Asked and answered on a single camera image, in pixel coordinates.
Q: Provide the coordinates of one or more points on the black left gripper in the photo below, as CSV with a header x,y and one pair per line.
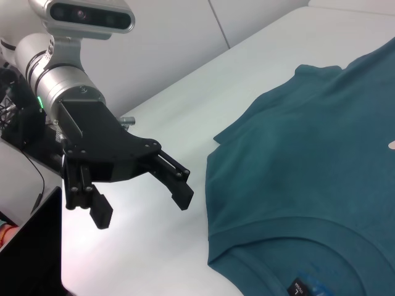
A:
x,y
98,138

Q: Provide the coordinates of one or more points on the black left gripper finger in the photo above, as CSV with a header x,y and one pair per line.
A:
x,y
180,194

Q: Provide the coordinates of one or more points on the teal blue FREE! t-shirt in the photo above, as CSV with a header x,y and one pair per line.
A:
x,y
293,169

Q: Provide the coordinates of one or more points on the black robot base housing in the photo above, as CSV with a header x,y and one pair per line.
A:
x,y
21,129

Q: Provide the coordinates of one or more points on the black flat panel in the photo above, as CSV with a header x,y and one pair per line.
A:
x,y
31,253

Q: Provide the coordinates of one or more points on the small orange pink object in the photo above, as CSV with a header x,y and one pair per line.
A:
x,y
7,234

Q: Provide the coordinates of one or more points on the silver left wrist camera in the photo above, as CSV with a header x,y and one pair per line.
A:
x,y
89,15

